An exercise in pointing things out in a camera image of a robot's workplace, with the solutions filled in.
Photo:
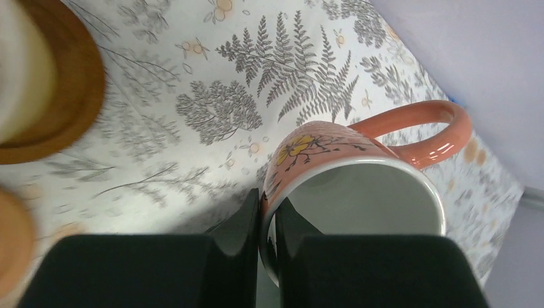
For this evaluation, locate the pink patterned mug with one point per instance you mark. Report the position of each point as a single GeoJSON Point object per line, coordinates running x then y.
{"type": "Point", "coordinates": [366, 178]}

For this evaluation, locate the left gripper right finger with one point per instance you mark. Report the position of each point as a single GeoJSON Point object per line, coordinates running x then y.
{"type": "Point", "coordinates": [318, 270]}

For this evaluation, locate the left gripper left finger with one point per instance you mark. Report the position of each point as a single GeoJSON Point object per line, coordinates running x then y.
{"type": "Point", "coordinates": [215, 269]}

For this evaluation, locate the light brown round coaster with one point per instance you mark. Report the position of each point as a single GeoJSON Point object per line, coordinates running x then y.
{"type": "Point", "coordinates": [18, 236]}

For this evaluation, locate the dark brown round coaster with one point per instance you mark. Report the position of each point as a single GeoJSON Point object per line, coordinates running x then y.
{"type": "Point", "coordinates": [79, 91]}

